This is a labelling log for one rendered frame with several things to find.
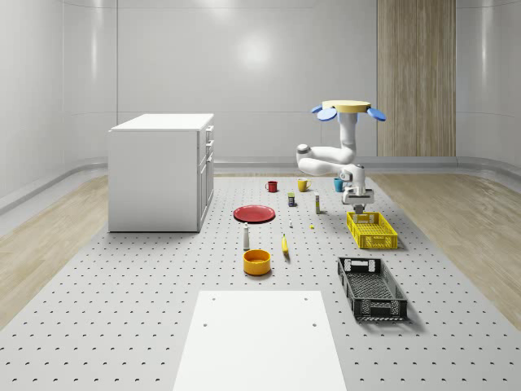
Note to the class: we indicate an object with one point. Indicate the yellow basket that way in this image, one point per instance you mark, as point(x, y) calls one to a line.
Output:
point(378, 240)

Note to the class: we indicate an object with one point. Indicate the banana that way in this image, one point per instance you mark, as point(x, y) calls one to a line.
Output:
point(285, 244)

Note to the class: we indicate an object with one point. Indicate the white board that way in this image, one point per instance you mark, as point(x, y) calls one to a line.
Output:
point(260, 346)

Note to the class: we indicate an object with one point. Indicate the dark grey basket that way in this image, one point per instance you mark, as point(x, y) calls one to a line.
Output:
point(380, 307)

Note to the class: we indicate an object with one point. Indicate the white cabinet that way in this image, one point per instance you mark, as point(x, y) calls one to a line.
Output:
point(154, 183)

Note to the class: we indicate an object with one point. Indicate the red plate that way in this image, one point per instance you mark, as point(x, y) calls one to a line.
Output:
point(254, 213)

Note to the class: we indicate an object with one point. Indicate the blue mug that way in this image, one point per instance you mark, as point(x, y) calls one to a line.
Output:
point(338, 185)

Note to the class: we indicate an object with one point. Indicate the small white bottle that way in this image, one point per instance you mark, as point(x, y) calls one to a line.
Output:
point(246, 240)

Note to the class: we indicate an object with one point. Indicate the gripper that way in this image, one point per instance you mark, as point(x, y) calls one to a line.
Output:
point(358, 197)

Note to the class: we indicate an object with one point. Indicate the yellow mug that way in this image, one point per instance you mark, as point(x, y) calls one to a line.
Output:
point(302, 185)

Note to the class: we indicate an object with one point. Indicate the yellow bowl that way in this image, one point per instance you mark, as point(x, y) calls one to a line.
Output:
point(256, 266)

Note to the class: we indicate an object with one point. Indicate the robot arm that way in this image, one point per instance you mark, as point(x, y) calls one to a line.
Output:
point(321, 161)

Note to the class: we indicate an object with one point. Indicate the red mug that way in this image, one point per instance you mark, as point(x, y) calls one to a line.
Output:
point(272, 187)

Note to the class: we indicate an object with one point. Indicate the flat-sided can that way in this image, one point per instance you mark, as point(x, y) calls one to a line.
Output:
point(291, 200)

